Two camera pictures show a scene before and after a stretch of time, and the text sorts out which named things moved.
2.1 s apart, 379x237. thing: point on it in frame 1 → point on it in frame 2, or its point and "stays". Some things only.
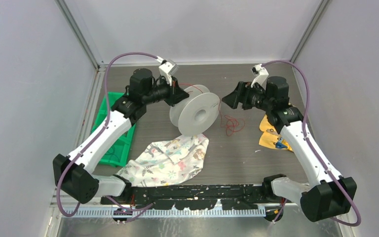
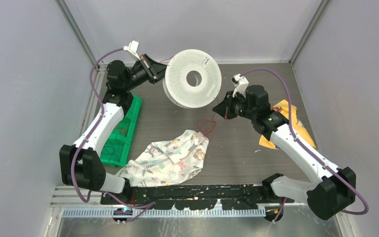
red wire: [232, 124] → [206, 126]
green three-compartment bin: [116, 153] stays
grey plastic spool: [195, 112] → [176, 87]
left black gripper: [176, 94] → [154, 71]
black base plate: [237, 197] stays
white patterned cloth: [171, 162] stays
